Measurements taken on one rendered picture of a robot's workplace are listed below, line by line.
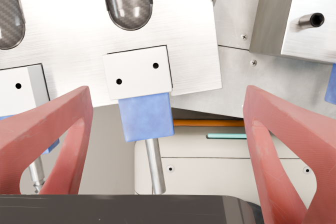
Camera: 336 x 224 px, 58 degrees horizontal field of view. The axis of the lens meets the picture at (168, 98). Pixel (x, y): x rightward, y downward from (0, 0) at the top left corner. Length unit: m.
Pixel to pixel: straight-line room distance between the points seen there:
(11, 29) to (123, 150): 0.95
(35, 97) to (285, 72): 0.24
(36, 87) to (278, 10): 0.20
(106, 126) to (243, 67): 0.90
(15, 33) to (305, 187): 0.89
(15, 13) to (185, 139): 0.69
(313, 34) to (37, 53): 0.22
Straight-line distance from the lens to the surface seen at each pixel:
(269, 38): 0.27
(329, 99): 0.27
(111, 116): 1.17
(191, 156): 0.90
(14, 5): 0.30
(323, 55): 0.25
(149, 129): 0.26
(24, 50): 0.29
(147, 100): 0.25
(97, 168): 1.24
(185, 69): 0.26
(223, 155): 0.91
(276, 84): 0.34
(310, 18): 0.23
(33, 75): 0.27
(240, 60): 0.33
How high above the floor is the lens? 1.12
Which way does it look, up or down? 80 degrees down
